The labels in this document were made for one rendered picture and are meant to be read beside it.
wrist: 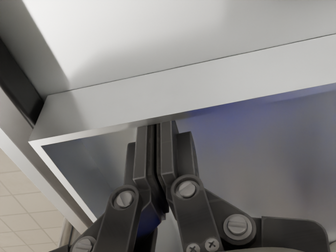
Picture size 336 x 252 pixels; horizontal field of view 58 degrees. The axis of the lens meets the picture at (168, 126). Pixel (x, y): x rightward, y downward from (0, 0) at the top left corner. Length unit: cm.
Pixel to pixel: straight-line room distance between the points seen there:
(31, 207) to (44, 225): 21
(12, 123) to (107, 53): 6
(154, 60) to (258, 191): 14
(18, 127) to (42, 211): 192
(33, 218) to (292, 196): 200
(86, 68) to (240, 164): 12
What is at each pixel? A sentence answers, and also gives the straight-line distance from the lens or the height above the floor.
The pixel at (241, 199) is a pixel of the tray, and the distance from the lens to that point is 25.
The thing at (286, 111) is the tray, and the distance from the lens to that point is 19.
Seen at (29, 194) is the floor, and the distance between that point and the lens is 195.
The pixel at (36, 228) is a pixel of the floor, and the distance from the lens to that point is 230.
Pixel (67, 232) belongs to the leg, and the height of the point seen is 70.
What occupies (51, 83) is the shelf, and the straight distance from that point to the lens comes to 17.
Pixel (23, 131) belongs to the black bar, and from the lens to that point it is 17.
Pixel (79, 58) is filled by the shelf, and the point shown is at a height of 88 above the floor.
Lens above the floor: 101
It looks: 47 degrees down
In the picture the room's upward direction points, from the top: 178 degrees clockwise
